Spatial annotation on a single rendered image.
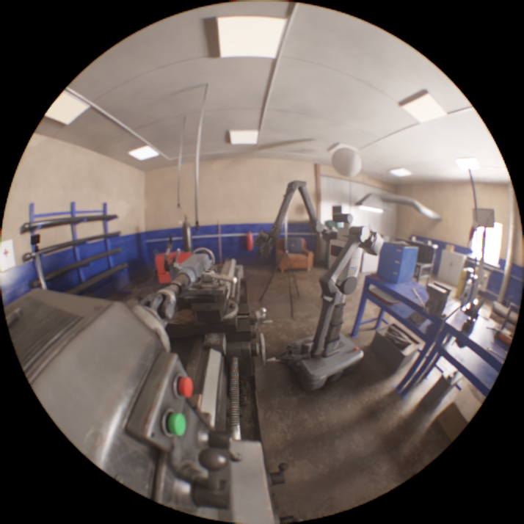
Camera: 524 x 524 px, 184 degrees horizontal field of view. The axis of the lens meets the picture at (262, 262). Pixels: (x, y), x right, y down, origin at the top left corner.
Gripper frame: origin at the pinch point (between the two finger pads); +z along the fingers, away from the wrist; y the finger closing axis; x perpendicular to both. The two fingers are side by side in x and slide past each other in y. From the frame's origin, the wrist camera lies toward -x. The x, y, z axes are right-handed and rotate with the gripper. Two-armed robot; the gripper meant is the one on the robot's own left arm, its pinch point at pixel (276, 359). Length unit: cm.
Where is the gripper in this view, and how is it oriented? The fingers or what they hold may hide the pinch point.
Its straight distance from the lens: 98.1
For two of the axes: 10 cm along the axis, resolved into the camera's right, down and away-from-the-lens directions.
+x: 1.1, 2.8, -9.5
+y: -0.1, -9.6, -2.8
